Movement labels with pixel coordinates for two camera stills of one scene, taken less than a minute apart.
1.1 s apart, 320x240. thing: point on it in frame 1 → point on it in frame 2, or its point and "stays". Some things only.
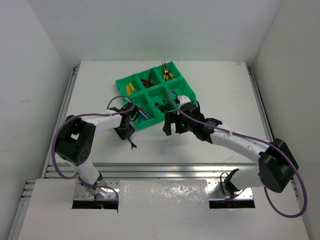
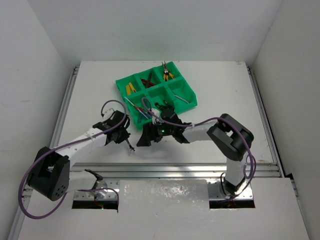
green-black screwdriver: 163,108 stays
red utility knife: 144,82 stays
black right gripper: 171,117 → 145,139
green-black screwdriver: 166,103 stays
